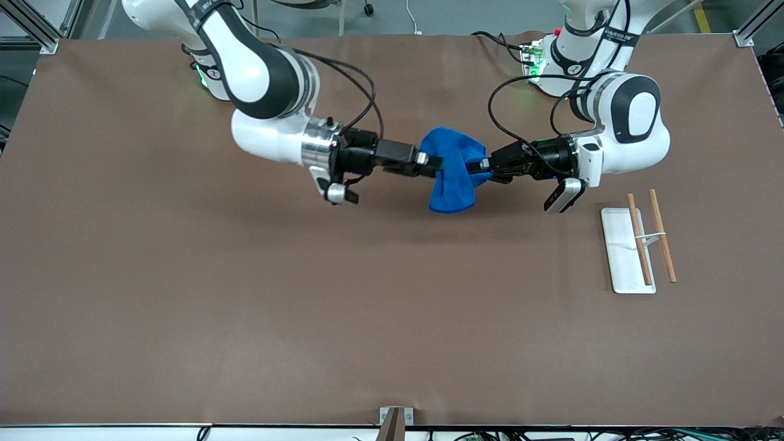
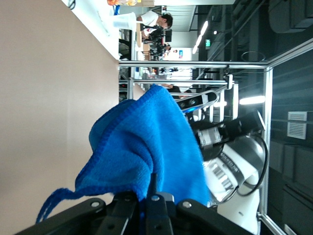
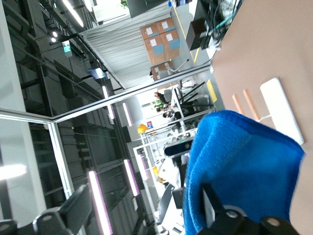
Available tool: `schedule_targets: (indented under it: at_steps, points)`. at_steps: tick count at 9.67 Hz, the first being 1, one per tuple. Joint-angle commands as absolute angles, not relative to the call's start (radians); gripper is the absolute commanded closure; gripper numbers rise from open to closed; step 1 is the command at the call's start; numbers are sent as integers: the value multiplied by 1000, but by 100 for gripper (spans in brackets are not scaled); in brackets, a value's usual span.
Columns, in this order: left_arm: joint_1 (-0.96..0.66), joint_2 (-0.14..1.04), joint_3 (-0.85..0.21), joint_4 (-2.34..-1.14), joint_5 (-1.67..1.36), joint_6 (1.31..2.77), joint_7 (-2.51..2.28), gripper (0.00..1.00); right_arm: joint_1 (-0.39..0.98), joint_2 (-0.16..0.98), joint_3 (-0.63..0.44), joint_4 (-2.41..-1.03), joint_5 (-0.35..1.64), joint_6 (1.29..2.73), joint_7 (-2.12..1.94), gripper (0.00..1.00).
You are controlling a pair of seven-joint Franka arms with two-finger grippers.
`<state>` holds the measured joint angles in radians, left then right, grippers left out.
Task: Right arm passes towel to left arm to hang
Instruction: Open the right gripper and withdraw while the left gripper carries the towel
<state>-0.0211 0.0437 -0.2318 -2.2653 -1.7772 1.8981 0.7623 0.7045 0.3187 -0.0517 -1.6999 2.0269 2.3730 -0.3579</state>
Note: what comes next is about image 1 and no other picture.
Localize black left base cable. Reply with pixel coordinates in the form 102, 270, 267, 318
470, 31, 533, 65

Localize white towel rack wooden rods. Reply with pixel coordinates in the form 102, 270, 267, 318
600, 189, 677, 295

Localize aluminium frame post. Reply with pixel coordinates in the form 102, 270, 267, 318
0, 0, 83, 55
734, 0, 784, 48

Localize blue microfiber towel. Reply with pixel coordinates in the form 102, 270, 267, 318
418, 127, 492, 214

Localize office chair base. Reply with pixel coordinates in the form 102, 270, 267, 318
250, 0, 375, 37

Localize black right base cable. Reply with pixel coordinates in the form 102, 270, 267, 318
233, 0, 279, 45

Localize grey metal camera bracket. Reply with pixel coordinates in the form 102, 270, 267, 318
375, 406, 415, 441

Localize black base cable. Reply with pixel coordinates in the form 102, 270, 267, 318
470, 31, 533, 65
233, 0, 279, 45

